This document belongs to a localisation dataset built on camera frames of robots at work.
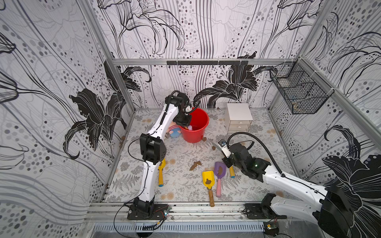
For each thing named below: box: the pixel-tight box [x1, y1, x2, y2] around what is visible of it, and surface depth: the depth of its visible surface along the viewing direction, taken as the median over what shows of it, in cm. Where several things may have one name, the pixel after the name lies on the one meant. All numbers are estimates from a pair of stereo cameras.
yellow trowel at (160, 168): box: [157, 158, 167, 187], surface depth 88 cm
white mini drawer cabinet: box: [224, 103, 254, 134], surface depth 100 cm
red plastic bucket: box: [178, 108, 210, 143], surface depth 93 cm
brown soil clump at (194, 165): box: [189, 160, 202, 172], surface depth 91 cm
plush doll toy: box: [164, 120, 182, 139], surface depth 100 cm
